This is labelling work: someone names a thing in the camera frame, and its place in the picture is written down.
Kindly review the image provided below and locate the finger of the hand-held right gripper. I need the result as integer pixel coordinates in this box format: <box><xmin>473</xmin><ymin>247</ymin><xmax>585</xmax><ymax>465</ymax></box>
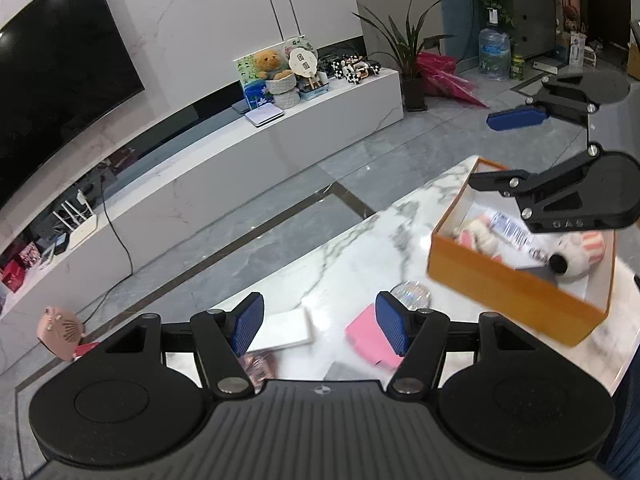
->
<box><xmin>487</xmin><ymin>94</ymin><xmax>597</xmax><ymax>134</ymax></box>
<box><xmin>468</xmin><ymin>151</ymin><xmax>601</xmax><ymax>212</ymax></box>

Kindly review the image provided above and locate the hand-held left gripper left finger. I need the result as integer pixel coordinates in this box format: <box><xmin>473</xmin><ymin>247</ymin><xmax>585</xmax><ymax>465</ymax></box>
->
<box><xmin>102</xmin><ymin>292</ymin><xmax>266</xmax><ymax>400</ymax></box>

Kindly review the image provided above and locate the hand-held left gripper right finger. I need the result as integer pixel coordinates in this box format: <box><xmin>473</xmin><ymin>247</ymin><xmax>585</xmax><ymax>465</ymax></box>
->
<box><xmin>375</xmin><ymin>290</ymin><xmax>537</xmax><ymax>398</ymax></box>

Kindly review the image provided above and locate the glitter compact mirror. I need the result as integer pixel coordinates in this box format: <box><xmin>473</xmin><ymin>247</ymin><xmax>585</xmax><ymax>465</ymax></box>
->
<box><xmin>390</xmin><ymin>281</ymin><xmax>432</xmax><ymax>311</ymax></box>

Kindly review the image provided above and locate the white squeeze tube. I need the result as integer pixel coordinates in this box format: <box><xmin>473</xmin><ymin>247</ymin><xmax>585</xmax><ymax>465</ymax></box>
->
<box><xmin>487</xmin><ymin>210</ymin><xmax>551</xmax><ymax>266</ymax></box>

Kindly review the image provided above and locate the cream crochet bunny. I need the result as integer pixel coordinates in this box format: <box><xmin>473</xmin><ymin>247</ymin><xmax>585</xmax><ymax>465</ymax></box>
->
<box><xmin>452</xmin><ymin>215</ymin><xmax>503</xmax><ymax>261</ymax></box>

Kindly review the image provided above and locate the white plush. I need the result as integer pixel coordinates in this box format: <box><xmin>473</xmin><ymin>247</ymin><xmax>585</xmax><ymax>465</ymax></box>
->
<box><xmin>547</xmin><ymin>232</ymin><xmax>606</xmax><ymax>278</ymax></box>

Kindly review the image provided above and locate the orange cardboard box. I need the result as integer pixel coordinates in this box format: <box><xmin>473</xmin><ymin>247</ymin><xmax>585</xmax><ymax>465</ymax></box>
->
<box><xmin>426</xmin><ymin>156</ymin><xmax>618</xmax><ymax>347</ymax></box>

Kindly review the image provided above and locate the pink wallet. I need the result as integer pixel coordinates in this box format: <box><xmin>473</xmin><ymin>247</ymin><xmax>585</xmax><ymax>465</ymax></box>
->
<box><xmin>345</xmin><ymin>305</ymin><xmax>405</xmax><ymax>371</ymax></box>

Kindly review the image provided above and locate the long white box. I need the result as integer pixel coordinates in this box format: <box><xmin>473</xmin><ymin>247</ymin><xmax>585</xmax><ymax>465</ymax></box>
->
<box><xmin>245</xmin><ymin>307</ymin><xmax>315</xmax><ymax>353</ymax></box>

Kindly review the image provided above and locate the dark printed card box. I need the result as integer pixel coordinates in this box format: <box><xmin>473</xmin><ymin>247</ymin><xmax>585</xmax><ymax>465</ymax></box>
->
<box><xmin>240</xmin><ymin>350</ymin><xmax>278</xmax><ymax>381</ymax></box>

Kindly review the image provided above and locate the large water bottle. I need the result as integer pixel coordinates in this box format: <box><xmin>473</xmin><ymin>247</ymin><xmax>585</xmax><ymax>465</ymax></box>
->
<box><xmin>477</xmin><ymin>7</ymin><xmax>513</xmax><ymax>81</ymax></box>

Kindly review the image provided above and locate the grey chest of drawers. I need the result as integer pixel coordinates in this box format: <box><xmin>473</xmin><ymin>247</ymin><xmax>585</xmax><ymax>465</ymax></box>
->
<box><xmin>510</xmin><ymin>0</ymin><xmax>561</xmax><ymax>61</ymax></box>

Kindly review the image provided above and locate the potted long-leaf plant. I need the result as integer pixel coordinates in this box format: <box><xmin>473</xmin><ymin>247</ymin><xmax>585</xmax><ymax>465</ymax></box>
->
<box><xmin>352</xmin><ymin>0</ymin><xmax>453</xmax><ymax>111</ymax></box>

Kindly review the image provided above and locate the white marble TV cabinet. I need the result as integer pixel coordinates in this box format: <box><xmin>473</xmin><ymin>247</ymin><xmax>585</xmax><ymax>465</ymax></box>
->
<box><xmin>0</xmin><ymin>67</ymin><xmax>405</xmax><ymax>376</ymax></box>

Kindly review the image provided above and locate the pile of checkered toys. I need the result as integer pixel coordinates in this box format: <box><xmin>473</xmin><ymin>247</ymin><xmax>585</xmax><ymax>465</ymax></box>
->
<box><xmin>320</xmin><ymin>54</ymin><xmax>383</xmax><ymax>83</ymax></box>

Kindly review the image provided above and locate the pink small heater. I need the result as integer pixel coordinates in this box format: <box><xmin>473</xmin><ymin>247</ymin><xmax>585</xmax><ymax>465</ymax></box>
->
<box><xmin>36</xmin><ymin>306</ymin><xmax>86</xmax><ymax>361</ymax></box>

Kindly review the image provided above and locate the white router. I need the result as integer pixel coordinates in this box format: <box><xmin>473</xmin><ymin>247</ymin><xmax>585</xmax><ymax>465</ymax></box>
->
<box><xmin>52</xmin><ymin>191</ymin><xmax>98</xmax><ymax>251</ymax></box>

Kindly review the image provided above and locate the blue flat box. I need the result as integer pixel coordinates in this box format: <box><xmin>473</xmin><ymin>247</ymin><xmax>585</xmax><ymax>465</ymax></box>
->
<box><xmin>297</xmin><ymin>77</ymin><xmax>331</xmax><ymax>101</ymax></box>

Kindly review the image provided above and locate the white laptop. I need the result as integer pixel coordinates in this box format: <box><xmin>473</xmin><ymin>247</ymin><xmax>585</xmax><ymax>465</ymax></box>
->
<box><xmin>243</xmin><ymin>104</ymin><xmax>285</xmax><ymax>128</ymax></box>

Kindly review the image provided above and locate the round white paper fan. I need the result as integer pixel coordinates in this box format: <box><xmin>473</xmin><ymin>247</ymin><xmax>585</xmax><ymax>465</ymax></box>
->
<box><xmin>287</xmin><ymin>46</ymin><xmax>321</xmax><ymax>92</ymax></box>

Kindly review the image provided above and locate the pink picture box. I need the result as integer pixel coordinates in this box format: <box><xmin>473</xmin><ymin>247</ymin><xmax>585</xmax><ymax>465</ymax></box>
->
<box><xmin>17</xmin><ymin>242</ymin><xmax>41</xmax><ymax>268</ymax></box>

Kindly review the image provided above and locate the green painted picture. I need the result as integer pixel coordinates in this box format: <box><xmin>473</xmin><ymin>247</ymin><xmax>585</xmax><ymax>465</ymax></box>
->
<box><xmin>235</xmin><ymin>55</ymin><xmax>271</xmax><ymax>111</ymax></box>

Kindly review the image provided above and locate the red gift box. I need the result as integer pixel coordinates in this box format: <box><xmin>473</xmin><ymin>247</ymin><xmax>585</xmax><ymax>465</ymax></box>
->
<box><xmin>0</xmin><ymin>260</ymin><xmax>26</xmax><ymax>293</ymax></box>

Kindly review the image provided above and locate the person's jeans leg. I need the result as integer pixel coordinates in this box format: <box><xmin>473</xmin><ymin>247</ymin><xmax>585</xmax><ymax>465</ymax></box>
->
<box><xmin>597</xmin><ymin>375</ymin><xmax>640</xmax><ymax>480</ymax></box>

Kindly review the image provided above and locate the brown teddy bear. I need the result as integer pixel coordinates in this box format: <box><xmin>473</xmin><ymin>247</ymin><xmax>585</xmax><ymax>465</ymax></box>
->
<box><xmin>252</xmin><ymin>50</ymin><xmax>283</xmax><ymax>81</ymax></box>

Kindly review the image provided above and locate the black television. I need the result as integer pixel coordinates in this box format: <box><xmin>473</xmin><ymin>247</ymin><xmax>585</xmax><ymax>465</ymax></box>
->
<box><xmin>0</xmin><ymin>0</ymin><xmax>146</xmax><ymax>211</ymax></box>

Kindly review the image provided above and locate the black power cable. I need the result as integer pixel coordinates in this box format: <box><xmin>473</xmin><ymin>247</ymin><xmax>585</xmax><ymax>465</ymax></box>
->
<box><xmin>97</xmin><ymin>175</ymin><xmax>136</xmax><ymax>321</ymax></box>

